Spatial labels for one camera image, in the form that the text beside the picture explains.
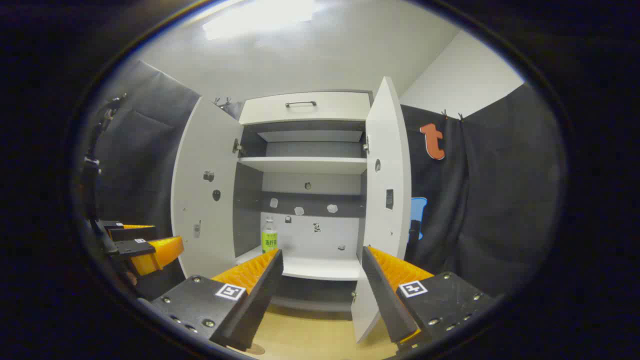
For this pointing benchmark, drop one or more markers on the green label plastic bottle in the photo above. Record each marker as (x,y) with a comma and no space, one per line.
(269,242)

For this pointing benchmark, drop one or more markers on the black backdrop cloth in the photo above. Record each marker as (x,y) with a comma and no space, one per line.
(490,200)
(135,165)

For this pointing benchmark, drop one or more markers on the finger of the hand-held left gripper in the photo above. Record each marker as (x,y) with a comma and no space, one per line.
(132,233)
(160,252)

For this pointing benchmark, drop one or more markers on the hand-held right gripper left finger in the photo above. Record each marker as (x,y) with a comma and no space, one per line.
(255,305)

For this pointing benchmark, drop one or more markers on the round brown coaster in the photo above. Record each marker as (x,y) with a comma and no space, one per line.
(254,349)

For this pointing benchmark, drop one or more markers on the white and grey cabinet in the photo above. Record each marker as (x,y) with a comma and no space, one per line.
(310,165)

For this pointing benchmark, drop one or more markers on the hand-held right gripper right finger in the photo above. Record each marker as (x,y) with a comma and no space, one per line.
(387,300)

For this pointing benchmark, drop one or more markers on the white cabinet door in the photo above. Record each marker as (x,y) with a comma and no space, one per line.
(205,225)
(387,175)

